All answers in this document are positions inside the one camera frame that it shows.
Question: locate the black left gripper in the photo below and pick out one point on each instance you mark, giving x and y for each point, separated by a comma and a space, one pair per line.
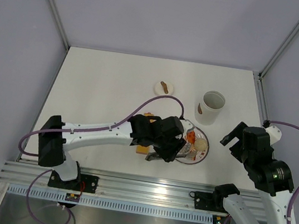
169, 154

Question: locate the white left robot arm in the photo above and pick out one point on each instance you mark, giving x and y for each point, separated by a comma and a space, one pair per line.
56, 139

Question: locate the white cylindrical lunch container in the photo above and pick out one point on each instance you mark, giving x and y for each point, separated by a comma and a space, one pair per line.
209, 107

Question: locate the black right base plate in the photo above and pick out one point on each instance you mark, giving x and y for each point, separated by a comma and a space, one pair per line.
205, 201

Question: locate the aluminium mounting rail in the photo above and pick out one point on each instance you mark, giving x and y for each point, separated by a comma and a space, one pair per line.
125, 187

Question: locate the left aluminium frame post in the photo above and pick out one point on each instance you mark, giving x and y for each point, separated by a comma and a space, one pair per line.
58, 23

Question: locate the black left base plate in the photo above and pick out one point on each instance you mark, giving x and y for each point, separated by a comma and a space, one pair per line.
87, 183

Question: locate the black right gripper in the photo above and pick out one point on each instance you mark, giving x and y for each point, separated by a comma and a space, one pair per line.
238, 132

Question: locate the white lid with brown handle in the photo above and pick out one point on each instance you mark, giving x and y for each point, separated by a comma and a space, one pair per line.
163, 88

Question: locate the metal food tongs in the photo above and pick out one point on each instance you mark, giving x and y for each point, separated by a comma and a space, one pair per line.
154, 156

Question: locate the aluminium frame post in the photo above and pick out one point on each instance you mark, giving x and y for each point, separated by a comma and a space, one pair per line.
285, 44
58, 23

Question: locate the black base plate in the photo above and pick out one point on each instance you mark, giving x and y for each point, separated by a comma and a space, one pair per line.
205, 201
87, 183

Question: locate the round patterned plate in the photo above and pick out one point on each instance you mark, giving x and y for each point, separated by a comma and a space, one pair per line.
184, 157

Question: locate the white slotted cable duct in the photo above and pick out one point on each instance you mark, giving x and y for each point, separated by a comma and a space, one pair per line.
111, 204

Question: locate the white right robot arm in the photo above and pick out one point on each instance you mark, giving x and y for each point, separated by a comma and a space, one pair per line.
272, 178

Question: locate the yellow rectangular box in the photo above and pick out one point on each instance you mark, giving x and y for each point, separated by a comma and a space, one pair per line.
141, 149

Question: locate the right aluminium frame post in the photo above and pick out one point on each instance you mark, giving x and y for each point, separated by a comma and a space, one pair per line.
285, 44

